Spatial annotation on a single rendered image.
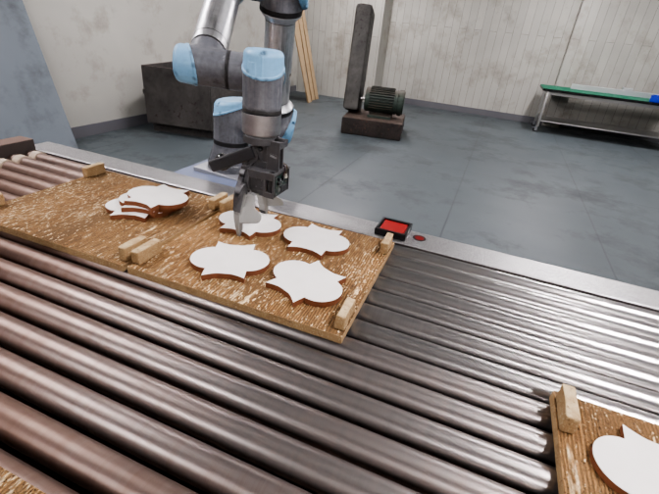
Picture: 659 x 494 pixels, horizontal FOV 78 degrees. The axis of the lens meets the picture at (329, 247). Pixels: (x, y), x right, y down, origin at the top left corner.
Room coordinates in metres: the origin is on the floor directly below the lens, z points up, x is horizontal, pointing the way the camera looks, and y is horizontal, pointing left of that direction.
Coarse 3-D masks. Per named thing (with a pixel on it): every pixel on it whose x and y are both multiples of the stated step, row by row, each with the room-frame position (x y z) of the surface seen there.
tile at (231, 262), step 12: (204, 252) 0.66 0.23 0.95; (216, 252) 0.67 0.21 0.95; (228, 252) 0.67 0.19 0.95; (240, 252) 0.68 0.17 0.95; (252, 252) 0.68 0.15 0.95; (192, 264) 0.62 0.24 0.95; (204, 264) 0.62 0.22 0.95; (216, 264) 0.62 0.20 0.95; (228, 264) 0.63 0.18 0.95; (240, 264) 0.63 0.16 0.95; (252, 264) 0.64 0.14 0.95; (264, 264) 0.64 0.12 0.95; (204, 276) 0.59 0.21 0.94; (216, 276) 0.60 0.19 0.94; (228, 276) 0.60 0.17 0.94; (240, 276) 0.59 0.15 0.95
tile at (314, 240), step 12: (288, 228) 0.80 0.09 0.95; (300, 228) 0.80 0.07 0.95; (312, 228) 0.81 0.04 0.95; (324, 228) 0.81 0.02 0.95; (288, 240) 0.75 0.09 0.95; (300, 240) 0.75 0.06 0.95; (312, 240) 0.75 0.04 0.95; (324, 240) 0.76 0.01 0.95; (336, 240) 0.76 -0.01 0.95; (312, 252) 0.71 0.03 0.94; (324, 252) 0.71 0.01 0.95; (336, 252) 0.72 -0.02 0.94
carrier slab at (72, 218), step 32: (64, 192) 0.89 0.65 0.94; (96, 192) 0.91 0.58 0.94; (192, 192) 0.97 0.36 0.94; (0, 224) 0.71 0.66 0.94; (32, 224) 0.72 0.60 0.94; (64, 224) 0.73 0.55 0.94; (96, 224) 0.75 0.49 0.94; (128, 224) 0.76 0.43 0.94; (160, 224) 0.78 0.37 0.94; (192, 224) 0.80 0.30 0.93; (96, 256) 0.63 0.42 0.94
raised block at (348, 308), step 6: (348, 300) 0.54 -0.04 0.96; (354, 300) 0.54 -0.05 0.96; (342, 306) 0.52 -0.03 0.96; (348, 306) 0.52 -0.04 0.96; (354, 306) 0.54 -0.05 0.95; (342, 312) 0.50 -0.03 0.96; (348, 312) 0.51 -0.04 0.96; (336, 318) 0.49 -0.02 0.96; (342, 318) 0.49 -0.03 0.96; (348, 318) 0.51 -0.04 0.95; (336, 324) 0.49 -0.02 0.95; (342, 324) 0.49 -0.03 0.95
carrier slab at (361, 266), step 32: (288, 224) 0.84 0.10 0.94; (320, 224) 0.86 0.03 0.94; (160, 256) 0.65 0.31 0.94; (288, 256) 0.70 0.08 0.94; (352, 256) 0.73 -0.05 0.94; (384, 256) 0.74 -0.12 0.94; (192, 288) 0.56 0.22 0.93; (224, 288) 0.57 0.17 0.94; (256, 288) 0.58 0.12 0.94; (352, 288) 0.61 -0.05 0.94; (288, 320) 0.51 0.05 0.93; (320, 320) 0.51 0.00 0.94; (352, 320) 0.53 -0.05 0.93
